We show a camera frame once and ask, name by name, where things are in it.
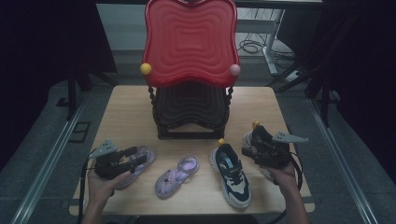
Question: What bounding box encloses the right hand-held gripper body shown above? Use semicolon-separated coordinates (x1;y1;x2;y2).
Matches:
251;131;310;171

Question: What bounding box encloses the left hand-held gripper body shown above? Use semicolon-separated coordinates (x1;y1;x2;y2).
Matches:
88;138;134;181

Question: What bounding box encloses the purple sandal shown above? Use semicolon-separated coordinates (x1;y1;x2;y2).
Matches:
154;154;200;200
113;145;157;190

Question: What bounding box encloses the navy and white sneaker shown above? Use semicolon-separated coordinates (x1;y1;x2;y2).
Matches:
242;120;297;182
208;138;252;209

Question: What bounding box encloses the person's right hand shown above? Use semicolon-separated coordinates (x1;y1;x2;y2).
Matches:
264;161;298;192

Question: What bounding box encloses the person's left hand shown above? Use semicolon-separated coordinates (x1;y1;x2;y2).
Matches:
88;169;133;204

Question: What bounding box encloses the black metal stand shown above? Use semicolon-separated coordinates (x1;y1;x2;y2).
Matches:
266;12;347;127
56;63;119;121

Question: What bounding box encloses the black curtain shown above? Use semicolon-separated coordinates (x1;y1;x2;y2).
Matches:
306;0;396;185

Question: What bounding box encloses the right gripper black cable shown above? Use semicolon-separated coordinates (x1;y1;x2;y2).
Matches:
267;151;304;224

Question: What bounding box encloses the aluminium floor rail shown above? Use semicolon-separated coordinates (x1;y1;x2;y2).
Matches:
306;97;379;224
10;92;89;224

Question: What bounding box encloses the white metal desk frame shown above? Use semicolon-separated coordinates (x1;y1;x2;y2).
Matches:
236;8;286;77

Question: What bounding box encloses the bundle of floor cables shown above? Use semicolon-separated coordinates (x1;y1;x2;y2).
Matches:
237;33;295;62

